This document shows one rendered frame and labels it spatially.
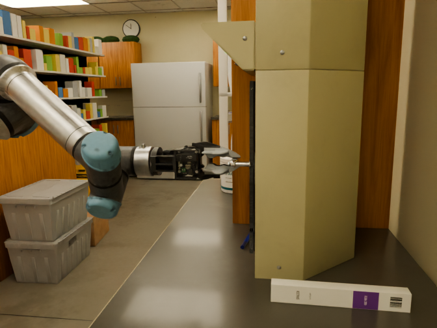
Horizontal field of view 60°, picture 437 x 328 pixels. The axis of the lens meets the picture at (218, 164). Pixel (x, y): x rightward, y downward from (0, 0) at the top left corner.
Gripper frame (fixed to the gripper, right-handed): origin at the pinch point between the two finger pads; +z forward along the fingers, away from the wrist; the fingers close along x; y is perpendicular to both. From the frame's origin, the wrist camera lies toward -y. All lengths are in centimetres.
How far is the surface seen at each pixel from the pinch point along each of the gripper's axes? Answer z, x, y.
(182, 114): -127, -1, -477
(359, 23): 28.5, 31.6, -0.3
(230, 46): 0.2, 25.8, 11.6
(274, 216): 9.8, -11.0, 10.4
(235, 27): 1.2, 29.7, 11.7
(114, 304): -22.8, -26.6, 24.4
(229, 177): -9, -17, -64
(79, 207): -144, -67, -185
